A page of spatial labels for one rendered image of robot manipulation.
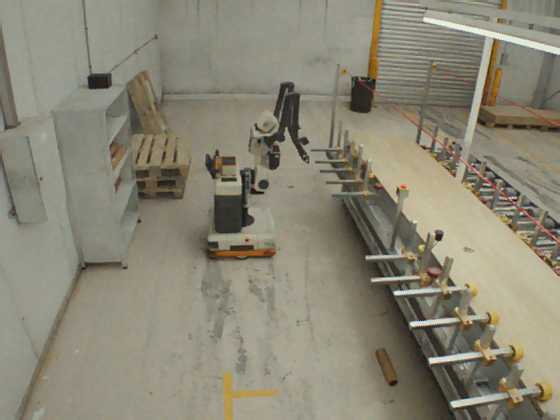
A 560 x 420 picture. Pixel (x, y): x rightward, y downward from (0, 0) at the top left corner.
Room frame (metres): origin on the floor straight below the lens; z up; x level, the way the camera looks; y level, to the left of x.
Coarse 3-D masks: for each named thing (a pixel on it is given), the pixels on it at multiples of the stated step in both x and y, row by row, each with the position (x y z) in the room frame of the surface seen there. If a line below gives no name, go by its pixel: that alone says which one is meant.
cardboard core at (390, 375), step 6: (384, 348) 2.23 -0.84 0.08; (378, 354) 2.18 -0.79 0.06; (384, 354) 2.16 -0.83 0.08; (384, 360) 2.11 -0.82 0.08; (384, 366) 2.06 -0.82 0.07; (390, 366) 2.05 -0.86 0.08; (384, 372) 2.02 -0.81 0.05; (390, 372) 1.99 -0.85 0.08; (390, 378) 1.94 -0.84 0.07; (396, 378) 1.94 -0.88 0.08; (390, 384) 1.94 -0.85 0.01; (396, 384) 1.93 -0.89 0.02
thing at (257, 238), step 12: (252, 216) 3.76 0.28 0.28; (264, 216) 3.78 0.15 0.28; (252, 228) 3.54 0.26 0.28; (264, 228) 3.55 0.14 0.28; (216, 240) 3.34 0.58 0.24; (228, 240) 3.36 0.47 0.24; (240, 240) 3.38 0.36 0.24; (252, 240) 3.39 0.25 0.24; (264, 240) 3.41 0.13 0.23; (216, 252) 3.34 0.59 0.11; (228, 252) 3.36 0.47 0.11; (240, 252) 3.37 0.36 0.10; (252, 252) 3.39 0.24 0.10; (264, 252) 3.40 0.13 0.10
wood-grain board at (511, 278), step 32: (384, 160) 3.96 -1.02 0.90; (416, 160) 4.02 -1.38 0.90; (416, 192) 3.25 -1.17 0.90; (448, 192) 3.29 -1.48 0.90; (448, 224) 2.72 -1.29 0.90; (480, 224) 2.74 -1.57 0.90; (480, 256) 2.30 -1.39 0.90; (512, 256) 2.31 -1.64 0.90; (480, 288) 1.95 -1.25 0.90; (512, 288) 1.95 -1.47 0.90; (544, 288) 1.96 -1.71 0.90; (512, 320) 1.66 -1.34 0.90; (544, 320) 1.66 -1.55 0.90; (544, 352) 1.42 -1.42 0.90
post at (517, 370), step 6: (516, 366) 1.16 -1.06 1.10; (522, 366) 1.15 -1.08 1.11; (510, 372) 1.17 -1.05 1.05; (516, 372) 1.14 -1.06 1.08; (522, 372) 1.14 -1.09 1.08; (510, 378) 1.15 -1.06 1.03; (516, 378) 1.14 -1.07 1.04; (510, 384) 1.14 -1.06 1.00; (504, 402) 1.14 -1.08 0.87; (492, 408) 1.16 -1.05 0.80; (498, 408) 1.14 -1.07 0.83; (492, 414) 1.14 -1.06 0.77; (498, 414) 1.14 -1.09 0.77
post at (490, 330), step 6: (492, 324) 1.42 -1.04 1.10; (486, 330) 1.41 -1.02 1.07; (492, 330) 1.39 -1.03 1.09; (486, 336) 1.39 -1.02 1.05; (492, 336) 1.39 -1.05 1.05; (480, 342) 1.41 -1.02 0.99; (486, 342) 1.39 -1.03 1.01; (480, 360) 1.39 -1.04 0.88; (474, 366) 1.38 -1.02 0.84; (468, 372) 1.40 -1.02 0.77; (474, 372) 1.39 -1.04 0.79; (468, 378) 1.39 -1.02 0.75
